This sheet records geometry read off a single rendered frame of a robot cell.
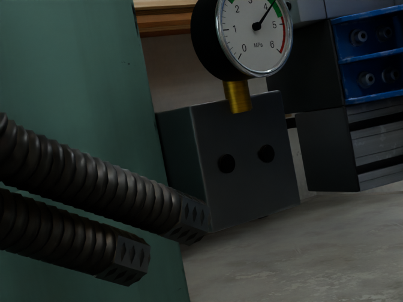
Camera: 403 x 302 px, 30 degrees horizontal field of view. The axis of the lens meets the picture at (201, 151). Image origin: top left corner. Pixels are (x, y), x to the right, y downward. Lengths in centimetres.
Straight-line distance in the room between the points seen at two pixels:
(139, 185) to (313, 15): 46
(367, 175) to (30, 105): 44
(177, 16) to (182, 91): 70
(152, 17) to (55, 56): 262
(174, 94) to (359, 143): 297
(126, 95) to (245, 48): 8
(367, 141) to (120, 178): 49
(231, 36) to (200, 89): 339
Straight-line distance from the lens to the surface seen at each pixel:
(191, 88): 381
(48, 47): 46
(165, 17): 311
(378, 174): 80
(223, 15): 45
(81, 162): 32
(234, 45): 45
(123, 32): 48
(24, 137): 30
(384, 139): 81
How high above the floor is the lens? 62
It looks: 3 degrees down
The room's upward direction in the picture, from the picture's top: 11 degrees counter-clockwise
